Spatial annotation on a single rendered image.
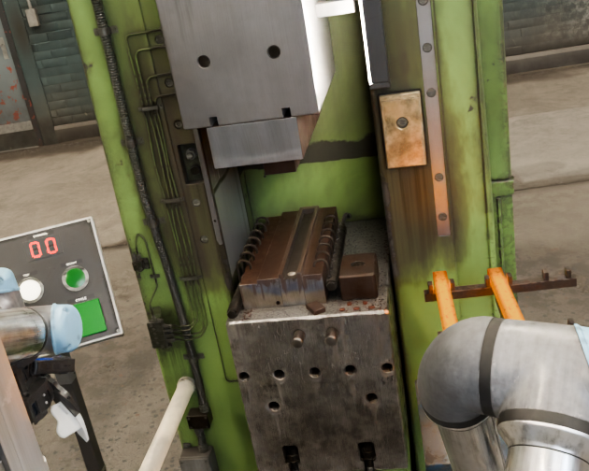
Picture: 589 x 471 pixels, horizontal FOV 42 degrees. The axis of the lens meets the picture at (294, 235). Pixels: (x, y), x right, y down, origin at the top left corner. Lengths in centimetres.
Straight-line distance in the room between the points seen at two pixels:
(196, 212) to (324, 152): 45
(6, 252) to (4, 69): 647
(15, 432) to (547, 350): 57
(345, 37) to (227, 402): 104
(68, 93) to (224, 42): 647
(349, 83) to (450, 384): 131
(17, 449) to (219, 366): 161
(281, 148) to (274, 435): 72
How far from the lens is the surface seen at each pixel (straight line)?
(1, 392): 51
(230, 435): 224
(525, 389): 87
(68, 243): 180
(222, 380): 213
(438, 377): 92
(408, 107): 174
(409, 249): 188
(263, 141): 166
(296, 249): 192
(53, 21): 795
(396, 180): 181
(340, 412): 189
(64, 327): 120
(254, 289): 180
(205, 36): 163
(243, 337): 180
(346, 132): 213
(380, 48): 169
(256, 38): 161
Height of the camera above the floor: 176
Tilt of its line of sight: 23 degrees down
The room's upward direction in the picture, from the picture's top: 10 degrees counter-clockwise
